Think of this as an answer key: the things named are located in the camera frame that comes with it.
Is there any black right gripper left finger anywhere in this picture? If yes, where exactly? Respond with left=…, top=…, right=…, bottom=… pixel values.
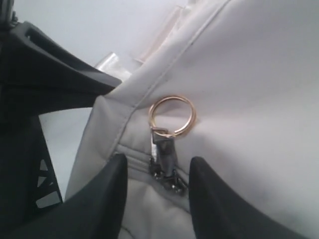
left=7, top=154, right=128, bottom=239

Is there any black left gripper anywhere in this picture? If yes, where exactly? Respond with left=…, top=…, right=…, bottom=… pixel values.
left=0, top=0, right=121, bottom=224

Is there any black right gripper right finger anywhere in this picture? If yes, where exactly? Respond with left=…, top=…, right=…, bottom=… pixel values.
left=189, top=157, right=303, bottom=239

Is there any gold key ring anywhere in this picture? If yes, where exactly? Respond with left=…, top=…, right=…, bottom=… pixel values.
left=149, top=94, right=197, bottom=137

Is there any cream white duffel bag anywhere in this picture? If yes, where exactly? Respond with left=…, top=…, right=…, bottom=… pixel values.
left=65, top=0, right=319, bottom=239

